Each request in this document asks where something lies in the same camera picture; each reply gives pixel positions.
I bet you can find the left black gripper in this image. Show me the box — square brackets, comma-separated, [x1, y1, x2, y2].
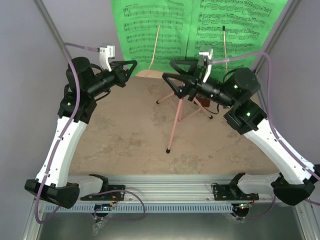
[87, 60, 138, 97]

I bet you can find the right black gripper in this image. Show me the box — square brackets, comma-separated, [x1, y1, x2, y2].
[162, 59, 235, 109]

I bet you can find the pink tripod music stand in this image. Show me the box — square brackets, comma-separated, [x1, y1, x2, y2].
[134, 69, 214, 154]

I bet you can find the brown wooden metronome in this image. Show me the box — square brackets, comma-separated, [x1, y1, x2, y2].
[195, 96, 211, 108]

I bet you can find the green sheet music page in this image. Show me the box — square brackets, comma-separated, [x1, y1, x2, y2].
[186, 0, 289, 77]
[111, 0, 193, 76]

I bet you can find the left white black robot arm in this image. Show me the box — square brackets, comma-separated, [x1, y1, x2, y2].
[24, 57, 138, 209]

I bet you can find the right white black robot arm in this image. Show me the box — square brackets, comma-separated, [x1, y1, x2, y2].
[162, 59, 320, 206]

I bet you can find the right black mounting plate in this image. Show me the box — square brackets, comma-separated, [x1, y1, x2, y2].
[211, 182, 260, 201]

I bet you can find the black mounting plate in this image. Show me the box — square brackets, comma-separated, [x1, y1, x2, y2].
[211, 182, 260, 201]
[80, 184, 126, 202]

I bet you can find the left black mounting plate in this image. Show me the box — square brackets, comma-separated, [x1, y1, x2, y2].
[80, 184, 126, 202]

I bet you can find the clear plastic bag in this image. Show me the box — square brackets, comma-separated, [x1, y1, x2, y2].
[92, 217, 108, 236]

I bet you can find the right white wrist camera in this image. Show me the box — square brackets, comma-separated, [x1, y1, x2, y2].
[199, 48, 214, 83]

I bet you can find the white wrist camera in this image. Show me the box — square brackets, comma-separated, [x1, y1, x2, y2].
[99, 44, 116, 72]
[199, 48, 214, 83]

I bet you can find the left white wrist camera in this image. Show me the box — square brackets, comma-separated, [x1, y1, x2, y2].
[99, 44, 116, 72]

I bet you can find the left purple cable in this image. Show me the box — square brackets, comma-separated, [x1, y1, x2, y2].
[34, 42, 146, 224]

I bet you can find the left aluminium corner post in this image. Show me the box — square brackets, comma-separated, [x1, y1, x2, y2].
[33, 0, 81, 78]

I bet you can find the aluminium corner post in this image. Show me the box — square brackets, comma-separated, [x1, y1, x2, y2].
[33, 0, 81, 78]
[252, 0, 302, 77]

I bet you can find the right aluminium corner post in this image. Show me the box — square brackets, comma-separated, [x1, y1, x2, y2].
[252, 0, 302, 77]

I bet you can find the grey slotted cable duct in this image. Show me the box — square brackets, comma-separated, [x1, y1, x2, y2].
[58, 202, 233, 213]

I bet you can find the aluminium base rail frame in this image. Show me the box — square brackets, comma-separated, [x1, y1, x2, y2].
[22, 175, 320, 240]

